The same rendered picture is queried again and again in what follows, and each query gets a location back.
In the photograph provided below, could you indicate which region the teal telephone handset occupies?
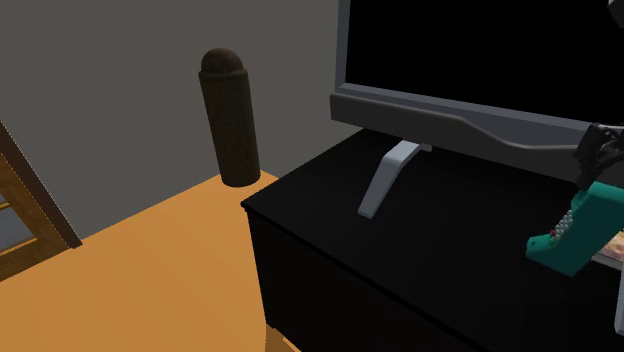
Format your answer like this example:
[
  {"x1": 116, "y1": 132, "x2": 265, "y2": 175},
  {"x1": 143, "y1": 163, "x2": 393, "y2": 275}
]
[{"x1": 525, "y1": 181, "x2": 624, "y2": 278}]

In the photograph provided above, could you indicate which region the grey flat screen television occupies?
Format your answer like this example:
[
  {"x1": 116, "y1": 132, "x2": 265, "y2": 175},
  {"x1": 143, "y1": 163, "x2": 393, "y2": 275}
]
[{"x1": 329, "y1": 0, "x2": 624, "y2": 220}]

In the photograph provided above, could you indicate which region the black television cabinet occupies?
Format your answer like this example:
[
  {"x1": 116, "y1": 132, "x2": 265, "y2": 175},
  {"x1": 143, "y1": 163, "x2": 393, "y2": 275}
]
[{"x1": 240, "y1": 128, "x2": 624, "y2": 352}]

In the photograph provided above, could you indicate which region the dark brown cylindrical speaker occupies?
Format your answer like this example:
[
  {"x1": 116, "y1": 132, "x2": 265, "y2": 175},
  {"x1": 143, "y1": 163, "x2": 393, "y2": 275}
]
[{"x1": 197, "y1": 47, "x2": 262, "y2": 188}]

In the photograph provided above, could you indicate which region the brown wooden frame furniture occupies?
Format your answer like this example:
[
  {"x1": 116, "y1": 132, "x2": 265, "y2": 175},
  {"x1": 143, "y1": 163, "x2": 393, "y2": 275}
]
[{"x1": 0, "y1": 120, "x2": 84, "y2": 283}]

